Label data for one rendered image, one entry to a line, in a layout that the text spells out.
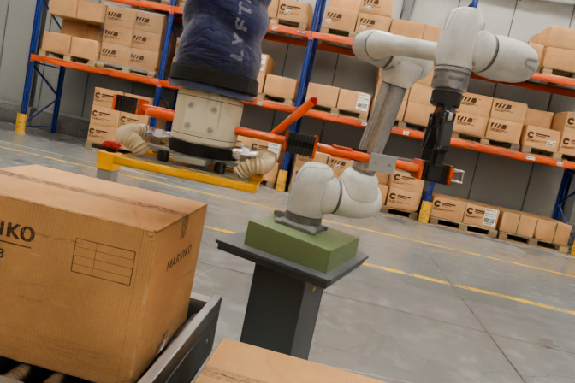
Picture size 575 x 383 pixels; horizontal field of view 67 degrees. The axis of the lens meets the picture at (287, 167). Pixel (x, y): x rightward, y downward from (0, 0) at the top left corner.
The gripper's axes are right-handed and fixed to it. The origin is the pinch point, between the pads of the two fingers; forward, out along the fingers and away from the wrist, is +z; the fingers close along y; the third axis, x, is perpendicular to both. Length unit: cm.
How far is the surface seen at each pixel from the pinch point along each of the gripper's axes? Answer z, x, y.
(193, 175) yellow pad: 12, -57, 16
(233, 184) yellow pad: 12, -48, 15
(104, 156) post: 22, -107, -53
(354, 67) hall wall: -155, 56, -830
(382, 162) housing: 0.8, -13.0, 3.6
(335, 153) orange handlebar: 1.1, -25.2, 3.7
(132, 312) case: 47, -65, 17
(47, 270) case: 42, -87, 15
